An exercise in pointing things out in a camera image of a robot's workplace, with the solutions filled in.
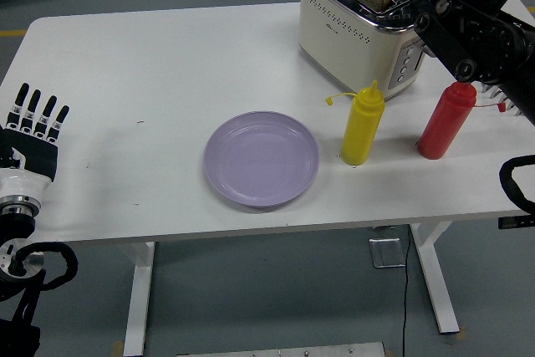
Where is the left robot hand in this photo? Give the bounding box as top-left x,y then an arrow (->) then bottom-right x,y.
0,82 -> 71,205

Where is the purple plate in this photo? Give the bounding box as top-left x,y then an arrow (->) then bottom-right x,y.
203,110 -> 320,209

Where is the cream and chrome toaster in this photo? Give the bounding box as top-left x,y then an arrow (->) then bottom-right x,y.
297,0 -> 440,102

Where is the small metal floor plate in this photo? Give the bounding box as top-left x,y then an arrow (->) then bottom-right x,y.
368,237 -> 407,269

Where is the white table leg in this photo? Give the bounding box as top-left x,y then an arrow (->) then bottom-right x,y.
409,221 -> 461,335
119,242 -> 158,356

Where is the yellow squeeze bottle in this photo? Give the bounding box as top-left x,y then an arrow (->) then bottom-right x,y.
324,79 -> 385,166

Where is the red squeeze bottle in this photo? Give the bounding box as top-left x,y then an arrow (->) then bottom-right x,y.
415,80 -> 507,161

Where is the black table control panel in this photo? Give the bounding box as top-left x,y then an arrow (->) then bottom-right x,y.
497,214 -> 535,231

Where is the black floor cable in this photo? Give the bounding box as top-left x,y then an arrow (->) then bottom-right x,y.
400,225 -> 413,357

